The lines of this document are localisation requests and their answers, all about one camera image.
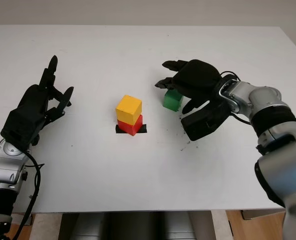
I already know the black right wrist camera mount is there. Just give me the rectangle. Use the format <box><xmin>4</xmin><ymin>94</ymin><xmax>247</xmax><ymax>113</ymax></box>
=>
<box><xmin>181</xmin><ymin>99</ymin><xmax>235</xmax><ymax>142</ymax></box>

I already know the dark grey robot torso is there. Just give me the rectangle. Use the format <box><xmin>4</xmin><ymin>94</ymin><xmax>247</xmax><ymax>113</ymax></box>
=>
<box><xmin>59</xmin><ymin>211</ymin><xmax>213</xmax><ymax>240</ymax></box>

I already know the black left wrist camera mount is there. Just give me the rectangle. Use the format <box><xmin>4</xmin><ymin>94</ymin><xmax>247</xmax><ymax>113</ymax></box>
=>
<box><xmin>0</xmin><ymin>106</ymin><xmax>47</xmax><ymax>152</ymax></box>

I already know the yellow wooden block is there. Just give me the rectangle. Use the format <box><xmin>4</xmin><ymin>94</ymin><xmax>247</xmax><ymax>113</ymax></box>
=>
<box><xmin>115</xmin><ymin>94</ymin><xmax>142</xmax><ymax>126</ymax></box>

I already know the pale table leg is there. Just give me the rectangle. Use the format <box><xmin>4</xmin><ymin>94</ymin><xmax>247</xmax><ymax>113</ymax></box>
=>
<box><xmin>30</xmin><ymin>212</ymin><xmax>63</xmax><ymax>240</ymax></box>
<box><xmin>211</xmin><ymin>209</ymin><xmax>230</xmax><ymax>240</ymax></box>

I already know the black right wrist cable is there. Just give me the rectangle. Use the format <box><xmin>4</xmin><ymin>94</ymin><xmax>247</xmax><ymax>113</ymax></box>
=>
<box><xmin>220</xmin><ymin>70</ymin><xmax>253</xmax><ymax>126</ymax></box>

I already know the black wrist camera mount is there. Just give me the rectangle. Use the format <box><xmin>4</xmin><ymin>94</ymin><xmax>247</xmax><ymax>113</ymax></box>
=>
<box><xmin>0</xmin><ymin>106</ymin><xmax>47</xmax><ymax>152</ymax></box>
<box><xmin>181</xmin><ymin>99</ymin><xmax>235</xmax><ymax>142</ymax></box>

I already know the grey metal table bracket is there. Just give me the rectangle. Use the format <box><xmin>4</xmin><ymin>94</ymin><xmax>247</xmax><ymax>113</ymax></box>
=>
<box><xmin>240</xmin><ymin>209</ymin><xmax>287</xmax><ymax>221</ymax></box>

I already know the green wooden block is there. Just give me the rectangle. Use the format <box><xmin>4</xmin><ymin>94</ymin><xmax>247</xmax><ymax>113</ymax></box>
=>
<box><xmin>163</xmin><ymin>89</ymin><xmax>184</xmax><ymax>112</ymax></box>

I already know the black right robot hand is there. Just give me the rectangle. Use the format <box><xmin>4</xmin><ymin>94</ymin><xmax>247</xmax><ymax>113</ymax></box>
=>
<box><xmin>154</xmin><ymin>59</ymin><xmax>223</xmax><ymax>115</ymax></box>

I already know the black tape strip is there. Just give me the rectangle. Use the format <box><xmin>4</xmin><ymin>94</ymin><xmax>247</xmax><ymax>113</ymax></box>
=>
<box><xmin>115</xmin><ymin>123</ymin><xmax>148</xmax><ymax>135</ymax></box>

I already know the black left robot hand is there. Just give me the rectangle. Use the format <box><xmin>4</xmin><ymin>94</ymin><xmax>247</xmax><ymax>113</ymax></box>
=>
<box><xmin>16</xmin><ymin>55</ymin><xmax>75</xmax><ymax>146</ymax></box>

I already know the red wooden block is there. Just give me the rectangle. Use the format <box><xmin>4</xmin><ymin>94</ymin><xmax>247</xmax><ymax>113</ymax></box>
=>
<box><xmin>117</xmin><ymin>114</ymin><xmax>143</xmax><ymax>137</ymax></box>

